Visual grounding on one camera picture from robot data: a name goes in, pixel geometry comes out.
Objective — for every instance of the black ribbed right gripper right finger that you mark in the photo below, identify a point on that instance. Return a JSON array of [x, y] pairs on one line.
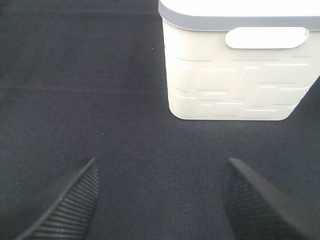
[[258, 210]]

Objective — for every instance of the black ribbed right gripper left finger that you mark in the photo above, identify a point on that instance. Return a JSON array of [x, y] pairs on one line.
[[66, 211]]

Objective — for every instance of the white plastic storage basket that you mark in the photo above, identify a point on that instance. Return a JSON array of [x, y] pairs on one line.
[[251, 60]]

